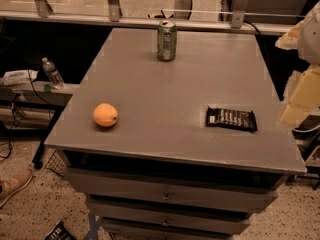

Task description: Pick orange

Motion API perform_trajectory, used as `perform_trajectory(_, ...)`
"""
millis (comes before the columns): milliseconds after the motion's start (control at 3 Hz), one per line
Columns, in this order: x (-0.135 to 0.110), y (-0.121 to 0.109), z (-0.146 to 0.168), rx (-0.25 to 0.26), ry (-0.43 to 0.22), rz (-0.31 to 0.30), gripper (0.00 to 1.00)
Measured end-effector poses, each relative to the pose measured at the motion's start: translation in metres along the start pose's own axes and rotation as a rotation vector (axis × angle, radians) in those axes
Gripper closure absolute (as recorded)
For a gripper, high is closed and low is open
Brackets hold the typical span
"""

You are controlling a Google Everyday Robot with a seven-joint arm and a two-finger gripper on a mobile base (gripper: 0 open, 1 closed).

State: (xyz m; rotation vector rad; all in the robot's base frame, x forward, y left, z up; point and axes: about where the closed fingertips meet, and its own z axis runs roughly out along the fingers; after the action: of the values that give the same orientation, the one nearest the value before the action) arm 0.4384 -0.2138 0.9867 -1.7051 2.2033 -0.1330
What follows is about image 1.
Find white tissue pack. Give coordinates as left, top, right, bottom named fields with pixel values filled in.
left=1, top=70, right=38, bottom=86

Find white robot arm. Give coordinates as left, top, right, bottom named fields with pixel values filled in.
left=275, top=2, right=320, bottom=127

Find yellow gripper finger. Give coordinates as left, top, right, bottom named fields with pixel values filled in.
left=275, top=21, right=304, bottom=50
left=279, top=65, right=320, bottom=127

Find metal window railing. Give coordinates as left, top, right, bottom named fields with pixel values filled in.
left=0, top=0, right=320, bottom=37

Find grey drawer cabinet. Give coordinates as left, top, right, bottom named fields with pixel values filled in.
left=46, top=28, right=305, bottom=240

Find orange fruit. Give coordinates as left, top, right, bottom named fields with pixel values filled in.
left=93, top=103, right=118, bottom=127

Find black packet on floor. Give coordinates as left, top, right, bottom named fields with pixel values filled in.
left=44, top=221, right=77, bottom=240

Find black cable on bench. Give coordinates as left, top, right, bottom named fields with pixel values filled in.
left=0, top=70, right=54, bottom=162

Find black snack bar wrapper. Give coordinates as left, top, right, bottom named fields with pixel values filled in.
left=205, top=107, right=258, bottom=133

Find green soda can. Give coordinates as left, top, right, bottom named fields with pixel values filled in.
left=157, top=20, right=177, bottom=61

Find low side bench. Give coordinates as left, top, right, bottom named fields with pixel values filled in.
left=0, top=81, right=79, bottom=169

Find clear plastic water bottle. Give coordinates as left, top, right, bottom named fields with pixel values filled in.
left=41, top=57, right=64, bottom=89

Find tan shoe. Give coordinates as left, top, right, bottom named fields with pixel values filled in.
left=0, top=169, right=33, bottom=208

